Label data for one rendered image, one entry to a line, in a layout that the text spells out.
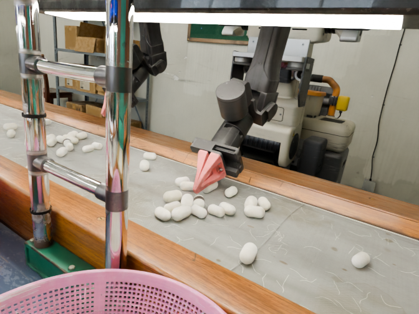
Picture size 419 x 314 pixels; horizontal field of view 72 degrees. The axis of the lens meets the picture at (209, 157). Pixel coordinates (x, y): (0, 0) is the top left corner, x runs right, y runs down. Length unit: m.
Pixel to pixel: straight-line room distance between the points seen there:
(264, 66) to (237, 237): 0.35
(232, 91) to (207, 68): 2.37
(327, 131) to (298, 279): 0.99
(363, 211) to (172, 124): 2.76
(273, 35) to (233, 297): 0.48
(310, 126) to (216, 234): 0.97
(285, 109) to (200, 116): 1.95
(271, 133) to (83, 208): 0.78
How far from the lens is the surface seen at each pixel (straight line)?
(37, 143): 0.41
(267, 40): 0.63
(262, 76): 0.63
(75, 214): 0.45
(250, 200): 0.52
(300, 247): 0.47
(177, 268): 0.34
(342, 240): 0.52
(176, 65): 3.14
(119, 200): 0.30
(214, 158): 0.53
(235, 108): 0.56
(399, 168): 2.52
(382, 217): 0.62
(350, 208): 0.61
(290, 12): 0.33
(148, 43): 0.96
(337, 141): 1.33
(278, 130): 1.07
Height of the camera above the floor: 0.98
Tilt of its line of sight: 17 degrees down
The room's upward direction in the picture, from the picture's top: 7 degrees clockwise
